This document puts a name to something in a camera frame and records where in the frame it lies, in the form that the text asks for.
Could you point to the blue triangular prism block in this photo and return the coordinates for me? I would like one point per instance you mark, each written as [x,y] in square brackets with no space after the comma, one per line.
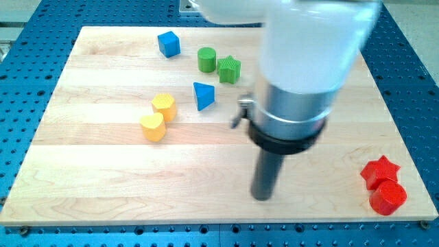
[204,95]

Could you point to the blue cube block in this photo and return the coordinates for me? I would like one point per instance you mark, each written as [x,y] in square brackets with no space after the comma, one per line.
[169,44]

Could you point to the red cylinder block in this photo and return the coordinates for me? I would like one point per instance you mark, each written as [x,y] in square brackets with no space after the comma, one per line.
[387,198]

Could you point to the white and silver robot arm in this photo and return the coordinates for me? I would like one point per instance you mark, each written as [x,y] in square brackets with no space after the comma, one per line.
[307,50]

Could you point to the grey metal mounting plate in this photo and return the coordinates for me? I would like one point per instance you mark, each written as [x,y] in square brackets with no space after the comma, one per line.
[188,8]

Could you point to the light wooden board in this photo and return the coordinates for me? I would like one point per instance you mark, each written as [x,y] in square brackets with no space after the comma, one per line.
[89,163]

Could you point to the yellow heart block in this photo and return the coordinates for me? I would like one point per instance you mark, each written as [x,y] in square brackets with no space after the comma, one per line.
[153,126]

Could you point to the green star block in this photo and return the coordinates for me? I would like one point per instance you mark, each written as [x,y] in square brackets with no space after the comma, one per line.
[228,69]

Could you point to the red star block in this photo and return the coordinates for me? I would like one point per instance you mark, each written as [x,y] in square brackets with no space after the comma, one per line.
[378,171]

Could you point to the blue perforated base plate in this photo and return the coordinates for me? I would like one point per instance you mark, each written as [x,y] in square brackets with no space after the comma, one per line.
[34,63]

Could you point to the yellow hexagon block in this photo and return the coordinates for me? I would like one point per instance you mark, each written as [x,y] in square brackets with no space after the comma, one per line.
[165,104]

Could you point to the green cylinder block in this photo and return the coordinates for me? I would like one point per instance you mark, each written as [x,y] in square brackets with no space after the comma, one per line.
[207,59]

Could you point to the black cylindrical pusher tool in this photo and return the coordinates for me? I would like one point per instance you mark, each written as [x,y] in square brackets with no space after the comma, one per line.
[271,157]

